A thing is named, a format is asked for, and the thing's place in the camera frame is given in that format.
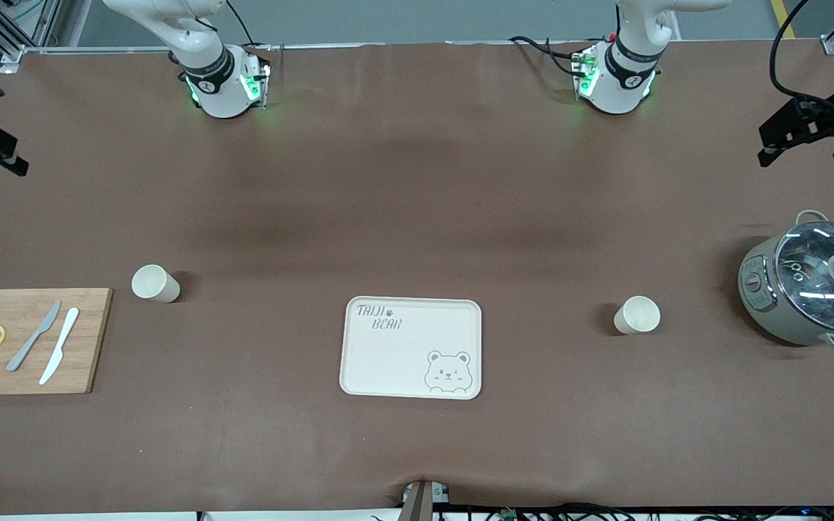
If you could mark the metal table edge bracket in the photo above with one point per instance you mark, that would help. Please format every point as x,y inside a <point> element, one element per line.
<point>423,501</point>

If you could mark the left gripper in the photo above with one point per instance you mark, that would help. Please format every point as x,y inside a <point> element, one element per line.
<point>816,114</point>

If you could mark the white plastic knife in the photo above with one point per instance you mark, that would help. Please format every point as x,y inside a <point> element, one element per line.
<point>60,347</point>

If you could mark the metal base connector plate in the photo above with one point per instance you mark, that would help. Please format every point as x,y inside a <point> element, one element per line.
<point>580,72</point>
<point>263,79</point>

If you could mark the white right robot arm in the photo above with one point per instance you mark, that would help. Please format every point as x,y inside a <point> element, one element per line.
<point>207,72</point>

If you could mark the grey plastic knife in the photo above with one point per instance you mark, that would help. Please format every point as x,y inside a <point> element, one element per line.
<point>32,339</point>

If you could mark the wooden cutting board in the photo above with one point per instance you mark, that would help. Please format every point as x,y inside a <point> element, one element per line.
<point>84,347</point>

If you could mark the grey-green electric pot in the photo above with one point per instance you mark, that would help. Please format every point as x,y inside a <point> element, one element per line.
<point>764,297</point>

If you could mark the cream bear print tray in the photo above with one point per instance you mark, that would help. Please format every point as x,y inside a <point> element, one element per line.
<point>388,369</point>

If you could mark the white IKEA cup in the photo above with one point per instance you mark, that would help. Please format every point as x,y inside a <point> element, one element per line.
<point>155,284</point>
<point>638,315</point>

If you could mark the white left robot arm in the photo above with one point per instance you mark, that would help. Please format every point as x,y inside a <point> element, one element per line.
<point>623,72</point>

